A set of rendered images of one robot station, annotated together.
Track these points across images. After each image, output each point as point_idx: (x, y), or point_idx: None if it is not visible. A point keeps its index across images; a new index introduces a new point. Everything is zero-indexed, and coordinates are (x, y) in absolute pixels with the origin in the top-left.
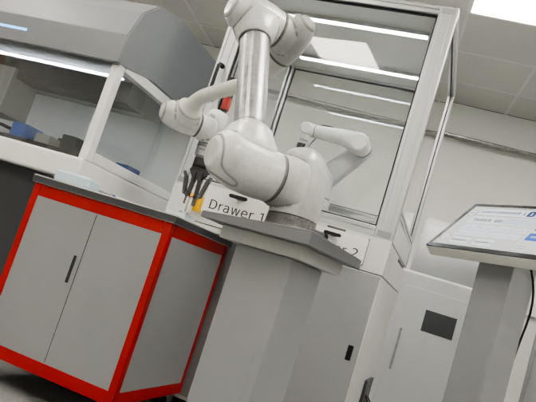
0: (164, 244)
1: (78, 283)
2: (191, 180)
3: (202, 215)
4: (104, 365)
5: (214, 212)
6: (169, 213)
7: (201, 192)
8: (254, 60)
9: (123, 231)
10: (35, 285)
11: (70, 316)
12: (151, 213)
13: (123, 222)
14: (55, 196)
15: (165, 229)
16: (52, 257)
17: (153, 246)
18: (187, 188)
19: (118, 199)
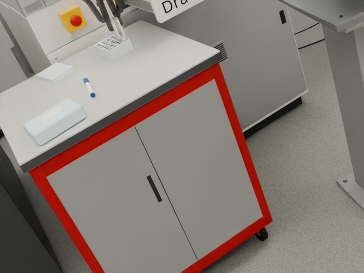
0: (225, 84)
1: (173, 189)
2: (101, 2)
3: (339, 31)
4: (247, 207)
5: (352, 17)
6: (210, 55)
7: (120, 5)
8: None
9: (176, 112)
10: (133, 234)
11: (189, 214)
12: (194, 71)
13: (168, 105)
14: (69, 157)
15: (215, 71)
16: (125, 201)
17: (215, 95)
18: (104, 13)
19: (148, 93)
